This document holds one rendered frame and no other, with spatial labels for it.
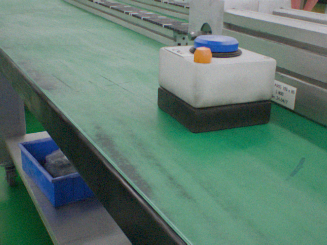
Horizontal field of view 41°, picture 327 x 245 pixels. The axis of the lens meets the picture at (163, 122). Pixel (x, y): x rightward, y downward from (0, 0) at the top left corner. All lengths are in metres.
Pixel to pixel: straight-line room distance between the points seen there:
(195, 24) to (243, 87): 0.24
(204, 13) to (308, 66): 0.20
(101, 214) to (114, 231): 0.09
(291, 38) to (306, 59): 0.03
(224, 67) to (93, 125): 0.12
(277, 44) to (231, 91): 0.10
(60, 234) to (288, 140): 0.94
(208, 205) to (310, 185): 0.08
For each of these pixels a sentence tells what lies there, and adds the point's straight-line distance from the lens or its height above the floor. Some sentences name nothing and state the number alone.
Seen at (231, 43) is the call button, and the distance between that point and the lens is 0.39.
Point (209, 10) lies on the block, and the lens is 0.57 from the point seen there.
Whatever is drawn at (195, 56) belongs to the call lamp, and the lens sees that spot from 0.36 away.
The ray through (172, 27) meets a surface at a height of 0.81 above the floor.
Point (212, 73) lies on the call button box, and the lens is 0.36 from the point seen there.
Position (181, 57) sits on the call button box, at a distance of 0.38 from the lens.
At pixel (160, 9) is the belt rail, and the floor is 0.79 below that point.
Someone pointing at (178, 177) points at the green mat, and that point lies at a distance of 0.30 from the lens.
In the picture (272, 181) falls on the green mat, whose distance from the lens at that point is 0.30.
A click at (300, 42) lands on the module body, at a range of 0.45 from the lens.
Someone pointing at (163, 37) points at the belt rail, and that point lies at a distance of 0.78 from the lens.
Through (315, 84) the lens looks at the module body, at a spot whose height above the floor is 0.81.
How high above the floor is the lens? 0.92
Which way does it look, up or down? 20 degrees down
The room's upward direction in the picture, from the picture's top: 2 degrees clockwise
